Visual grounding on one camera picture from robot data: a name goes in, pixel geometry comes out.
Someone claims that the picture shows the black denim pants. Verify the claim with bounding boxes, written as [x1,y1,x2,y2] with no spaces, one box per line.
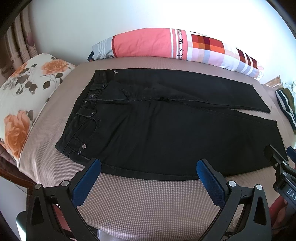
[56,69,286,181]

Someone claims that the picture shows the floral orange rose pillow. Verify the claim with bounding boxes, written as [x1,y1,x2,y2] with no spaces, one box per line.
[1,53,75,162]

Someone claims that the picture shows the beige woven bed mat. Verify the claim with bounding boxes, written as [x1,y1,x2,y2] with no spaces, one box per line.
[18,57,295,240]

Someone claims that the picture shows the pink checked bolster pillow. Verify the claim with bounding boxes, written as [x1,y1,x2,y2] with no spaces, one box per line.
[87,28,263,80]

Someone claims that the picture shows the brown wooden headboard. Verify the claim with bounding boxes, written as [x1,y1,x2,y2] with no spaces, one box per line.
[1,1,38,84]

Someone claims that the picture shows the dark striped folded garment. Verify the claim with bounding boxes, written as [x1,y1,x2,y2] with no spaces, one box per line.
[275,87,295,133]

